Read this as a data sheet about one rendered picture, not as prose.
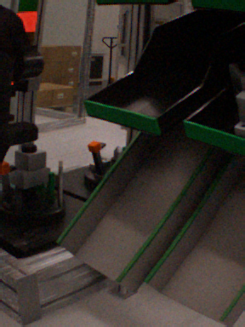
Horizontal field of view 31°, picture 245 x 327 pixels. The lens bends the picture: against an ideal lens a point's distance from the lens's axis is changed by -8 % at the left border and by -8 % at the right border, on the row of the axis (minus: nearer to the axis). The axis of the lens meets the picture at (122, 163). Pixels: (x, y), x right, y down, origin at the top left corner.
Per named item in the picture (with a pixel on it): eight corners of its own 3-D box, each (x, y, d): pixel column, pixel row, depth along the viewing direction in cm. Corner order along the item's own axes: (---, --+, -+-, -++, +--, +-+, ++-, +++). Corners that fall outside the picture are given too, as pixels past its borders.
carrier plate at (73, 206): (24, 261, 68) (23, 250, 67) (-45, 213, 82) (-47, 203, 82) (119, 225, 86) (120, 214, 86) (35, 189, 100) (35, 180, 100)
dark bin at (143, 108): (160, 138, 51) (143, 79, 47) (87, 116, 61) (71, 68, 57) (270, 54, 64) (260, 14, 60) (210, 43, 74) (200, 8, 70)
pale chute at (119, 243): (134, 294, 56) (117, 282, 53) (74, 255, 65) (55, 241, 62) (246, 128, 63) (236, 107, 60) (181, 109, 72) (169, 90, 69)
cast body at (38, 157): (23, 190, 78) (23, 151, 76) (9, 183, 81) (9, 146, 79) (56, 180, 85) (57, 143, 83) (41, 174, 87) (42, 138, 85)
